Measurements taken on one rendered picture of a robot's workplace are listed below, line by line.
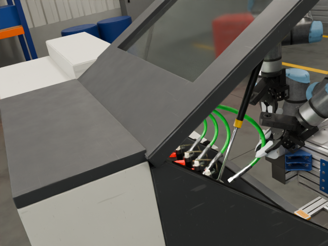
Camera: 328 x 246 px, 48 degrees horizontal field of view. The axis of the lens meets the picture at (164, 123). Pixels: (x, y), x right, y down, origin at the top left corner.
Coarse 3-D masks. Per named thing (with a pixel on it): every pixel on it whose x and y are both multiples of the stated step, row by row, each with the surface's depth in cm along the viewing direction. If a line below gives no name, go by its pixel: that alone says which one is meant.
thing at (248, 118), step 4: (220, 104) 115; (220, 108) 115; (224, 108) 115; (228, 108) 115; (232, 108) 115; (232, 112) 116; (236, 112) 116; (248, 116) 117; (248, 120) 117; (252, 120) 117; (252, 124) 118; (256, 124) 118; (256, 128) 119; (260, 128) 119; (260, 132) 119; (260, 136) 120; (264, 136) 120; (264, 140) 120; (264, 144) 121; (256, 160) 123; (252, 164) 124
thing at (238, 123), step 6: (258, 66) 86; (252, 72) 87; (258, 72) 86; (252, 78) 87; (252, 84) 87; (246, 90) 88; (252, 90) 88; (246, 96) 88; (246, 102) 88; (240, 108) 89; (246, 108) 89; (240, 114) 89; (240, 120) 90; (234, 126) 91; (240, 126) 90; (234, 132) 91; (234, 138) 92; (228, 150) 93; (222, 168) 94
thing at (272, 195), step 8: (232, 168) 165; (240, 168) 164; (224, 176) 174; (248, 176) 158; (232, 184) 168; (240, 184) 162; (248, 184) 154; (256, 184) 151; (248, 192) 157; (256, 192) 151; (264, 192) 146; (272, 192) 145; (264, 200) 147; (272, 200) 141; (280, 200) 140; (288, 208) 135; (296, 208) 135
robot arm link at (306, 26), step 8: (304, 16) 134; (296, 24) 131; (304, 24) 130; (312, 24) 129; (320, 24) 128; (296, 32) 130; (304, 32) 129; (312, 32) 128; (320, 32) 128; (296, 40) 131; (304, 40) 130; (312, 40) 130; (320, 40) 130
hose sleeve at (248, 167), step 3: (246, 165) 125; (249, 165) 124; (243, 168) 125; (246, 168) 124; (249, 168) 124; (240, 171) 125; (243, 171) 125; (246, 171) 125; (234, 174) 127; (237, 174) 125; (240, 174) 125; (243, 174) 125; (234, 177) 126; (237, 177) 125; (234, 180) 126
